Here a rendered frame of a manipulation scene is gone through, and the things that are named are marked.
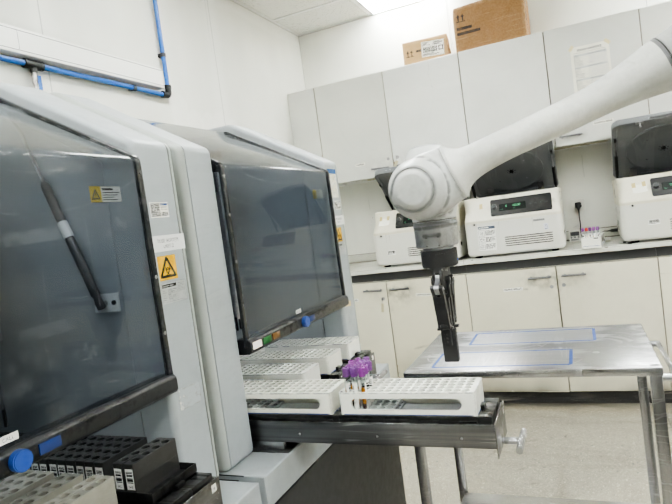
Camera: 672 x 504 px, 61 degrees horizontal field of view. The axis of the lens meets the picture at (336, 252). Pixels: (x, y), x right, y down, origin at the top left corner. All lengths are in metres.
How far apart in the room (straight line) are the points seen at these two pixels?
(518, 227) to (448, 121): 0.86
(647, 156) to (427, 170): 3.00
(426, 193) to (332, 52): 3.66
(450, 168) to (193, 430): 0.70
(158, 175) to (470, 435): 0.80
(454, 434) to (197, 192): 0.73
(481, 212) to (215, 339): 2.50
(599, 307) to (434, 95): 1.65
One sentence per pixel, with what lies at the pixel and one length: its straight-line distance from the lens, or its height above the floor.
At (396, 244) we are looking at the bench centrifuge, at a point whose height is 1.04.
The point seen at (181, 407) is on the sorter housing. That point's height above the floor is 0.92.
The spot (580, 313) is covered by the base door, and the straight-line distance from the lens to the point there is 3.52.
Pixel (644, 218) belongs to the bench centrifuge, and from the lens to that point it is 3.47.
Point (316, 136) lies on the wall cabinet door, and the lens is 4.14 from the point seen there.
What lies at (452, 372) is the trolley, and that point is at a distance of 1.50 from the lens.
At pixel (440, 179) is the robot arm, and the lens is 0.96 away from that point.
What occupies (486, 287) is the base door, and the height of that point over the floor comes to 0.72.
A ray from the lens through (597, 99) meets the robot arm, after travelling 1.17.
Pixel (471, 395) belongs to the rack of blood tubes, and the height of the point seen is 0.86.
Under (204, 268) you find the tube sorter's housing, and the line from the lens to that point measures 1.24.
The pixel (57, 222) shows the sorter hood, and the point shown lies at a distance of 0.96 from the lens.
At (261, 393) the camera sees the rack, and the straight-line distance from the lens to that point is 1.37.
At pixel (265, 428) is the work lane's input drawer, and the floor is 0.79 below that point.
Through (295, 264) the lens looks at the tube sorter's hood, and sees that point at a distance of 1.56.
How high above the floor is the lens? 1.24
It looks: 3 degrees down
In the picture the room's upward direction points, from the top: 8 degrees counter-clockwise
